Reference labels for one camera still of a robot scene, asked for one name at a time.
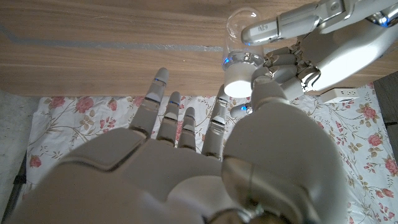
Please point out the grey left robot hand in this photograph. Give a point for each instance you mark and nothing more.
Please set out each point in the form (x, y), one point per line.
(342, 46)

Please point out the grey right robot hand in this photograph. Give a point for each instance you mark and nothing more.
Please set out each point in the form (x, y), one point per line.
(155, 180)

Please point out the clear white-capped medicine bottle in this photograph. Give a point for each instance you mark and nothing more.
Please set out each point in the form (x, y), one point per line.
(239, 84)

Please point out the white power strip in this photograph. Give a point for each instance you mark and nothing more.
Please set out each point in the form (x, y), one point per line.
(340, 95)

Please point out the floral backdrop cloth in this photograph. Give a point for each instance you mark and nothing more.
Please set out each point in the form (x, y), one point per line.
(62, 124)

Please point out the black backdrop pole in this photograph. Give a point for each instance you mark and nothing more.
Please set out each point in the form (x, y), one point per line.
(15, 186)

